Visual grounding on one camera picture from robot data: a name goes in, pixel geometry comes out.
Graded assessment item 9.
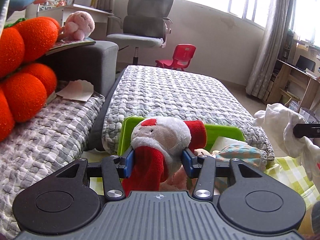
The wooden desk with shelves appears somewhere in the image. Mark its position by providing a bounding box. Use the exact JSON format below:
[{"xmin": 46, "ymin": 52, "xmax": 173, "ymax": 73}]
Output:
[{"xmin": 263, "ymin": 30, "xmax": 319, "ymax": 109}]

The pink fluffy plush toy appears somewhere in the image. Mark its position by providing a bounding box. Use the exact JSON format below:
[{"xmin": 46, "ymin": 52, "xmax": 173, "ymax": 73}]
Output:
[{"xmin": 159, "ymin": 165, "xmax": 197, "ymax": 193}]

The white scalloped paper fan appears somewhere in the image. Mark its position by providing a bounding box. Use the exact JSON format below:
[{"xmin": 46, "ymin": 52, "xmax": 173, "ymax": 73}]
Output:
[{"xmin": 56, "ymin": 80, "xmax": 94, "ymax": 102}]

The white paper shopping bag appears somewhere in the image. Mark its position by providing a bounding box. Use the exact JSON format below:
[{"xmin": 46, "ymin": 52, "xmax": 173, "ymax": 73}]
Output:
[{"xmin": 299, "ymin": 107, "xmax": 319, "ymax": 124}]

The pink pig plush toy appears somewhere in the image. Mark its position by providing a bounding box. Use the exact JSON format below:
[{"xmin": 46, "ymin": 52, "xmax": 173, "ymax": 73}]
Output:
[{"xmin": 60, "ymin": 11, "xmax": 95, "ymax": 41}]

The grey window curtain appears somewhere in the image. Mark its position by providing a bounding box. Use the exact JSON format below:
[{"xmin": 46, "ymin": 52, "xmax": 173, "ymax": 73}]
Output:
[{"xmin": 246, "ymin": 0, "xmax": 294, "ymax": 99}]

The grey sofa with quilted cover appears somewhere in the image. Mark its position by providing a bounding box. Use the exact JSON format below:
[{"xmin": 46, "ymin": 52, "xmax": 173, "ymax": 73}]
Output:
[{"xmin": 1, "ymin": 41, "xmax": 118, "ymax": 239}]

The dark green patterned cushion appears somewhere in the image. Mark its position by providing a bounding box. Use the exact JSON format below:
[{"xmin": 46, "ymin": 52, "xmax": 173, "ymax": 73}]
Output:
[{"xmin": 0, "ymin": 0, "xmax": 10, "ymax": 36}]

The book on sofa armrest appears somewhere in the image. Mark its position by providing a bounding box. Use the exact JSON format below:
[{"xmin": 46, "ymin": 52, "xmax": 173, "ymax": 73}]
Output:
[{"xmin": 46, "ymin": 37, "xmax": 96, "ymax": 55}]

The red plastic child chair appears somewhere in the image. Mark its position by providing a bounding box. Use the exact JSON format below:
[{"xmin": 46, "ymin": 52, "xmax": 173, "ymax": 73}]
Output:
[{"xmin": 155, "ymin": 44, "xmax": 196, "ymax": 72}]

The white cloth glove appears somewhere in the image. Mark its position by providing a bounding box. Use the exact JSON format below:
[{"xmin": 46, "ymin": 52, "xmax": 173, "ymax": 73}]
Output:
[{"xmin": 253, "ymin": 103, "xmax": 319, "ymax": 180}]

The grey office swivel chair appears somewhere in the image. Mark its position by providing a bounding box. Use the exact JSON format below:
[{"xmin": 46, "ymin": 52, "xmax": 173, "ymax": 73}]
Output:
[{"xmin": 106, "ymin": 0, "xmax": 174, "ymax": 65}]

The black laptop on desk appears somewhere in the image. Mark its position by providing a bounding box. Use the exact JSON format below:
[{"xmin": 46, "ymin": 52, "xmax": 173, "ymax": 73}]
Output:
[{"xmin": 295, "ymin": 55, "xmax": 316, "ymax": 72}]

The yellow checkered plastic tablecloth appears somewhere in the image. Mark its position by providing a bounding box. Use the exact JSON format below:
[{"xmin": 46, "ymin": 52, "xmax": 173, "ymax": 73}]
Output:
[{"xmin": 81, "ymin": 152, "xmax": 319, "ymax": 239}]

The pastel checkered cloth doll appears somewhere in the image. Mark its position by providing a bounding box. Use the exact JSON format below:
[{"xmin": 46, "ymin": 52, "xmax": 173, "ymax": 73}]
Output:
[{"xmin": 213, "ymin": 143, "xmax": 267, "ymax": 171}]

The green plastic storage bin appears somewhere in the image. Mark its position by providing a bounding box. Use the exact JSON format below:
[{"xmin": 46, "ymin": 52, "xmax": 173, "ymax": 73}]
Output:
[{"xmin": 117, "ymin": 116, "xmax": 246, "ymax": 155}]

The santa claus plush toy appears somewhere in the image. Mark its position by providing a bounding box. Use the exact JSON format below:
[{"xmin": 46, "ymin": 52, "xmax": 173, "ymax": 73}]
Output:
[{"xmin": 122, "ymin": 116, "xmax": 207, "ymax": 196}]

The grey patterned ottoman cushion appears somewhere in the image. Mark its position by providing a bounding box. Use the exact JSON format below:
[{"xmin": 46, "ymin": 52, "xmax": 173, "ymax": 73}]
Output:
[{"xmin": 101, "ymin": 65, "xmax": 274, "ymax": 161}]

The orange segmented plush pillow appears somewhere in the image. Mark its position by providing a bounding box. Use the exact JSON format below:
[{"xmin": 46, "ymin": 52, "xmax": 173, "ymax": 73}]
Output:
[{"xmin": 1, "ymin": 17, "xmax": 61, "ymax": 140}]

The white study desk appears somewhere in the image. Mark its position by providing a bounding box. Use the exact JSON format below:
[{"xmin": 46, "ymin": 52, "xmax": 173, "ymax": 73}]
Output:
[{"xmin": 25, "ymin": 0, "xmax": 114, "ymax": 41}]

